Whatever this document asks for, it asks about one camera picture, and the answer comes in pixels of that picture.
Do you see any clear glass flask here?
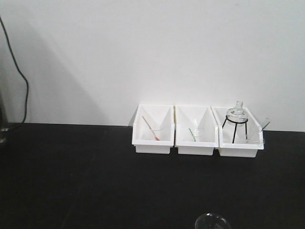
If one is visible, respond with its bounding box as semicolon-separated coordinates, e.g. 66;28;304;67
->
194;213;232;229

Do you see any white left storage bin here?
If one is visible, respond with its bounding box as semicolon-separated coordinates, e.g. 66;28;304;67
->
132;104;175;154

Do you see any white storage bin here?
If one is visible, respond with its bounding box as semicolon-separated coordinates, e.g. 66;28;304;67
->
132;104;175;154
174;105;219;156
211;106;264;158

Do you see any red-tipped test tube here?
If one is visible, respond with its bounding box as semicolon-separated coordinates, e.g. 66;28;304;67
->
142;115;160;141

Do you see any white middle storage bin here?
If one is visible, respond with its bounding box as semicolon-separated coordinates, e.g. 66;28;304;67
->
174;105;219;156

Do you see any green-tipped test tube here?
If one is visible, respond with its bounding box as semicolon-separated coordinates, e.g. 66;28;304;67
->
189;128;197;142

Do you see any clear round-bottom flask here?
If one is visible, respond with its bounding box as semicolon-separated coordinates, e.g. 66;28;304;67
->
226;101;248;123

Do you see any white right storage bin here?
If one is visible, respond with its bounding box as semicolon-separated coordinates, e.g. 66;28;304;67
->
211;106;264;158

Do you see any metallic cylinder at left edge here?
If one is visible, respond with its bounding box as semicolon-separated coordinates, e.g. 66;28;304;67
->
0;95;9;146

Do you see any black wire tripod stand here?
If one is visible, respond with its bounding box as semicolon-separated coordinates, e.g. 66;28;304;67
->
222;115;248;144

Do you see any black hanging cable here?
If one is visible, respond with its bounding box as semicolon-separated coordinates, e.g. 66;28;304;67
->
0;15;30;131

